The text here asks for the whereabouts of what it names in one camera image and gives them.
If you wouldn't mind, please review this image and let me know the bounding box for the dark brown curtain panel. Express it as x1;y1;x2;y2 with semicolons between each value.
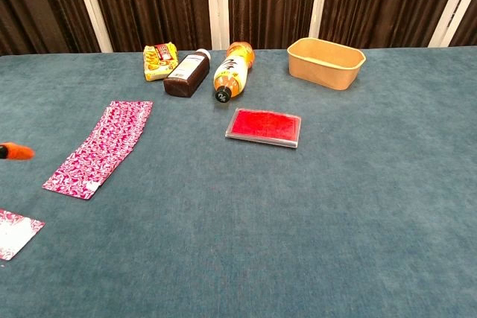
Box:
86;0;212;53
226;0;320;50
0;0;101;57
449;0;477;48
319;0;467;49

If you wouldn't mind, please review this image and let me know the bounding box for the kraft paper bowl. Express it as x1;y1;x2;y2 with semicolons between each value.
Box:
286;36;367;91

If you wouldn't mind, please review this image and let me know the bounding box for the white frame post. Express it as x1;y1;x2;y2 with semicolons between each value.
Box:
205;0;230;51
308;0;332;49
69;0;114;54
427;0;477;48

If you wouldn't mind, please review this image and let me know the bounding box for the red ink pad box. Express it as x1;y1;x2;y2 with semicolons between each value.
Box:
224;107;302;149

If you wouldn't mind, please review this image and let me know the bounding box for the dark brown medicine bottle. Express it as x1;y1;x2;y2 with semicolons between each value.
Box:
162;48;212;98

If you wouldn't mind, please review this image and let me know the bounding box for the yellow snack pack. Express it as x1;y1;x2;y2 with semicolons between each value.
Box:
142;42;180;83

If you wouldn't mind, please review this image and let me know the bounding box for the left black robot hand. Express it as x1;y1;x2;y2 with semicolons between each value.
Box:
0;142;36;162

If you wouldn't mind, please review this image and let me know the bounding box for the blue felt table cover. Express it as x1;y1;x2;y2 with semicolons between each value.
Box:
0;46;477;318

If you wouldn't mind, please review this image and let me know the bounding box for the orange tea drink bottle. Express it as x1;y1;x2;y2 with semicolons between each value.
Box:
212;42;256;104

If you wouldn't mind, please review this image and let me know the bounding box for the white card with pink pattern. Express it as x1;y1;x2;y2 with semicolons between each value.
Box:
0;209;46;261

